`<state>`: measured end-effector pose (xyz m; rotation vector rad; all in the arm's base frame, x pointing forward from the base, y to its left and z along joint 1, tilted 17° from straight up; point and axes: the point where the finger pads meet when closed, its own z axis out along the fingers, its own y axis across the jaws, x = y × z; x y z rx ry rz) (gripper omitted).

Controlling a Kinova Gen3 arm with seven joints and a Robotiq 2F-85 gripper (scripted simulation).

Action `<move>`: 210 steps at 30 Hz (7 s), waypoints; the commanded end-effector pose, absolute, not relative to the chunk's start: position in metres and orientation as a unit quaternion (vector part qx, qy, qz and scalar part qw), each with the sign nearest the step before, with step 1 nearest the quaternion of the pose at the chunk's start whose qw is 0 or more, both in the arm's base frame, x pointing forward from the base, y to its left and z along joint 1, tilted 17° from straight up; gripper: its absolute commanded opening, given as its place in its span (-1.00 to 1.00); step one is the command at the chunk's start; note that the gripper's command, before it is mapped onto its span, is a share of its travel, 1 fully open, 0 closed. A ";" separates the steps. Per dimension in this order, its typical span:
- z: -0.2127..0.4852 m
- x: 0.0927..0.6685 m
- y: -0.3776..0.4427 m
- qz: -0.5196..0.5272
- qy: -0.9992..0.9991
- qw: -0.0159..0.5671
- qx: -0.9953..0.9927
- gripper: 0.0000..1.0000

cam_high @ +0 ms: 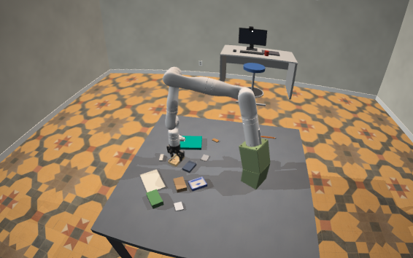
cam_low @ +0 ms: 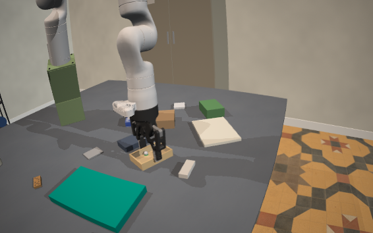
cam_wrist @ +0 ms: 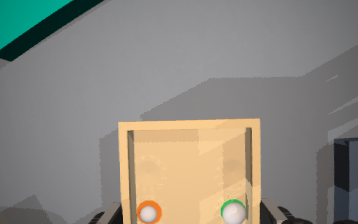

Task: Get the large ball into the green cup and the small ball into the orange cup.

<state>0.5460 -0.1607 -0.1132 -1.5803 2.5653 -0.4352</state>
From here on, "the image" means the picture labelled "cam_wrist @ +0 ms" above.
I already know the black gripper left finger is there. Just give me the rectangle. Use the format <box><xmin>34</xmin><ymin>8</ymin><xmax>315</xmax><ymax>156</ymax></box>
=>
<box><xmin>88</xmin><ymin>203</ymin><xmax>123</xmax><ymax>224</ymax></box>

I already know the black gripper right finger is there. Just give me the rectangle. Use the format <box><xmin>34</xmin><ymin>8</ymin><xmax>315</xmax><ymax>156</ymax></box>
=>
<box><xmin>260</xmin><ymin>198</ymin><xmax>358</xmax><ymax>224</ymax></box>

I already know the wooden ball-in-hole puzzle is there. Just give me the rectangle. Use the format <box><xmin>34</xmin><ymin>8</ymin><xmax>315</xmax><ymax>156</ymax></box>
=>
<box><xmin>119</xmin><ymin>118</ymin><xmax>261</xmax><ymax>224</ymax></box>

